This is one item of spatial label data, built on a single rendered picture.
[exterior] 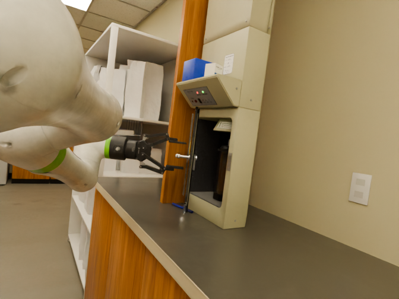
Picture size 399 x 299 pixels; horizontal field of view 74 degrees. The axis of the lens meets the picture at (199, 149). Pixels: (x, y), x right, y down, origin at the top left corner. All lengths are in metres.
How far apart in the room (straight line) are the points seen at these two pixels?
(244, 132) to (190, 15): 0.65
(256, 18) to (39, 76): 0.98
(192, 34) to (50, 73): 1.19
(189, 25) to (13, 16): 1.21
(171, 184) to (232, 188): 0.38
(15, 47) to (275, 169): 1.33
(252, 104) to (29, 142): 0.76
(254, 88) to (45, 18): 0.91
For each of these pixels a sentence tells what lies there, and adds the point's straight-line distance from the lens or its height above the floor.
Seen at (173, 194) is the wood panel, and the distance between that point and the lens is 1.34.
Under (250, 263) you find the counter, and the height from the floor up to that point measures 0.94.
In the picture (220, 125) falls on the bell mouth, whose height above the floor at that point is 1.34.
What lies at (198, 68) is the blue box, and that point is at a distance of 1.15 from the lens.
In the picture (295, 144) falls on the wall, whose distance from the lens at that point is 1.37.
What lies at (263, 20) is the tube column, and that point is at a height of 1.76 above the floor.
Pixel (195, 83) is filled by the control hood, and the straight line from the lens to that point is 1.11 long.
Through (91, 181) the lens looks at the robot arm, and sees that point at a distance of 1.04.
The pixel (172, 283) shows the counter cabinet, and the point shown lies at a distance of 0.87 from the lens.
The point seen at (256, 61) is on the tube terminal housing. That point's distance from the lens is 1.10.
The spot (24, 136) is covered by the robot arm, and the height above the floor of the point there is 1.24.
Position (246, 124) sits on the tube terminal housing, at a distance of 1.05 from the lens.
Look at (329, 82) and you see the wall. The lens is 1.33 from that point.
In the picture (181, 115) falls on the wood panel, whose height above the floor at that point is 1.37.
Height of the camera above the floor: 1.29
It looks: 3 degrees down
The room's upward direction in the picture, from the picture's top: 7 degrees clockwise
